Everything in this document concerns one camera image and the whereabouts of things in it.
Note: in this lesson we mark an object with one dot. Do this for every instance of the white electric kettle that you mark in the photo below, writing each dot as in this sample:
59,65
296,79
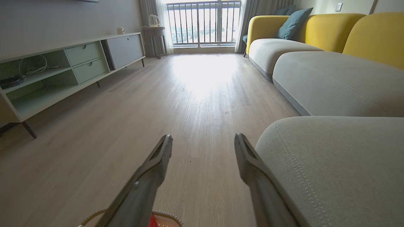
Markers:
153,21

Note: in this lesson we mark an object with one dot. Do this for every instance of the dark balcony railing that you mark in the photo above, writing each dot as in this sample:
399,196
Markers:
199,22

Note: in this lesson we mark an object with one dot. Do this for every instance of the large pale green drawer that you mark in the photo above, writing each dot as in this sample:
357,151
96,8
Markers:
90,71

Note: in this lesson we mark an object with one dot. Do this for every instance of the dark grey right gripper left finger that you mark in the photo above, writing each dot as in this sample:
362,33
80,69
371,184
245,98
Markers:
143,192

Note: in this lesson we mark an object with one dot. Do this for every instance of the teal chair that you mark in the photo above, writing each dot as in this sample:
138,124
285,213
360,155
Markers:
244,38

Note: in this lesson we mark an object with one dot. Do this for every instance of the small cream mug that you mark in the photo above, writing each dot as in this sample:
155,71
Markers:
120,30

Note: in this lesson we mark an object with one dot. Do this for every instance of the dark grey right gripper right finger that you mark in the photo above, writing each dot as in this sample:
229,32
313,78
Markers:
263,195

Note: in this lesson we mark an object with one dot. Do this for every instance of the black flat device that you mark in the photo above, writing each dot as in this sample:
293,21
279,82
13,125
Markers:
11,82

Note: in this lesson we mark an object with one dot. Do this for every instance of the dark blue cushion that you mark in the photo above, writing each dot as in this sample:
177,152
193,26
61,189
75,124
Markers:
284,10

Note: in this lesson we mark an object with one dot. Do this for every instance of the grey cabinet door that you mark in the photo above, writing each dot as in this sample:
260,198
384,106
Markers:
124,50

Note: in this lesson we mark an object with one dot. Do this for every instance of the small pale green drawer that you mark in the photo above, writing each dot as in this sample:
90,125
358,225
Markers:
82,54

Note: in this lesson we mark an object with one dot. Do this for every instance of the cream plastic laundry basket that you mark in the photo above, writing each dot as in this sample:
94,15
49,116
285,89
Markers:
169,216

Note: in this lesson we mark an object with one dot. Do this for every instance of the yellow and grey sofa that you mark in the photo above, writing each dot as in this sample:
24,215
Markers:
331,82

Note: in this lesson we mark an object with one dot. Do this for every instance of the red clothing item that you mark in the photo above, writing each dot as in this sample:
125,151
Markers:
152,221

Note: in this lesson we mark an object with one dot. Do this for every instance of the grey round side table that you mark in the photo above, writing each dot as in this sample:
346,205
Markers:
154,33

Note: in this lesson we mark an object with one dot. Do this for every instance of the white wall socket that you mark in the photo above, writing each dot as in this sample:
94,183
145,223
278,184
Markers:
338,7

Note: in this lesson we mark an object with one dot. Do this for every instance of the pale green TV cabinet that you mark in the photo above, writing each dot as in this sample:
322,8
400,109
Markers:
47,91

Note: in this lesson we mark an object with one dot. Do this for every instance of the large teal cushion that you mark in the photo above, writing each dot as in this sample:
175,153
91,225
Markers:
293,25

